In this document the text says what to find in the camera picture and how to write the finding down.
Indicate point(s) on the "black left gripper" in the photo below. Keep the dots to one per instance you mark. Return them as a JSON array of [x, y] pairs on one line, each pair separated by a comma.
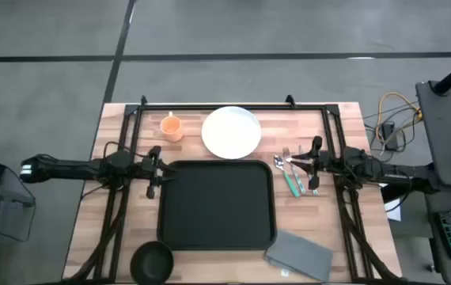
[[152, 170]]

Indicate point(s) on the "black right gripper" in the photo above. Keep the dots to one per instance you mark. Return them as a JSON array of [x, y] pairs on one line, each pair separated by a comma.
[[317, 166]]

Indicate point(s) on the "white round plate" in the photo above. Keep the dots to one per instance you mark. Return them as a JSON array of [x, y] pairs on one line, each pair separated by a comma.
[[231, 132]]

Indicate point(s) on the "black bowl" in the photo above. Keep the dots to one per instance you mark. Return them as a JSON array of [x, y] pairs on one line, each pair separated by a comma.
[[152, 263]]

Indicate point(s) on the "grey napkin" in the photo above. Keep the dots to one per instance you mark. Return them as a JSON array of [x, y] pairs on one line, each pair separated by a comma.
[[300, 255]]

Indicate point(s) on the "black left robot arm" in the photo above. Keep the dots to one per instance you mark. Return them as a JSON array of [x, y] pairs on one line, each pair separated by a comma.
[[71, 169]]

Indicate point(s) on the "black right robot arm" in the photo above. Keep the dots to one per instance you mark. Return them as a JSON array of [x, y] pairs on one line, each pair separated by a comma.
[[387, 170]]

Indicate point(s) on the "black plastic tray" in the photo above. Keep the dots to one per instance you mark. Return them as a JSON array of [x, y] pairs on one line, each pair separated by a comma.
[[217, 206]]

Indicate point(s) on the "black power adapter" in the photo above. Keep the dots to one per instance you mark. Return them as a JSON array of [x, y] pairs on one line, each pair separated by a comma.
[[389, 134]]

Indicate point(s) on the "white paper sheet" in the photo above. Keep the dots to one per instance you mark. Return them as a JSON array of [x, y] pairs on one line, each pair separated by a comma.
[[393, 211]]

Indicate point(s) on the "dark grey side desk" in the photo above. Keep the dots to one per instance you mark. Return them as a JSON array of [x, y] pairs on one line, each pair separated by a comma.
[[447, 134]]

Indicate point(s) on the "black aluminium rig frame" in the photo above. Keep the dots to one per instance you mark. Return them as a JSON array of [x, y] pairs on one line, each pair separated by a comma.
[[229, 107]]

